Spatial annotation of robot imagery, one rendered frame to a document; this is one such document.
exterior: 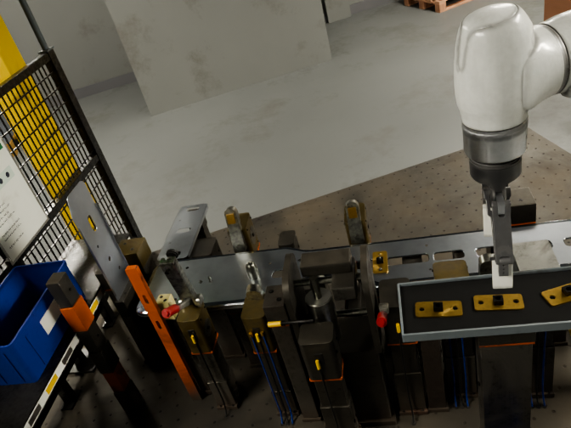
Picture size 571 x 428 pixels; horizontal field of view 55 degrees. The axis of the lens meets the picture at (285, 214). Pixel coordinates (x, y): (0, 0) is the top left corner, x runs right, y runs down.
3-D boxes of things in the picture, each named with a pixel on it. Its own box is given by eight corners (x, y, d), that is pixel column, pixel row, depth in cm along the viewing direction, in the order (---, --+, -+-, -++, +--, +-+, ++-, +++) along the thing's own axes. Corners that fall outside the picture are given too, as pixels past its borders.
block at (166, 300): (214, 383, 159) (171, 292, 140) (212, 393, 157) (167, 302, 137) (203, 384, 160) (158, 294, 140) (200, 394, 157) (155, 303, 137)
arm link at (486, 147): (522, 99, 81) (522, 135, 85) (459, 108, 84) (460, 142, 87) (534, 128, 74) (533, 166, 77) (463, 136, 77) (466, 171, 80)
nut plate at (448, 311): (461, 301, 102) (460, 296, 101) (462, 316, 99) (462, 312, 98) (415, 303, 104) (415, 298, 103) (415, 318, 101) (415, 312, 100)
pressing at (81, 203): (133, 273, 162) (83, 177, 143) (120, 301, 152) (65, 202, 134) (131, 274, 162) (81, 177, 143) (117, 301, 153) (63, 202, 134)
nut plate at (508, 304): (521, 295, 100) (521, 290, 99) (524, 309, 97) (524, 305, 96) (472, 296, 102) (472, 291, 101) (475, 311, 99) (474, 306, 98)
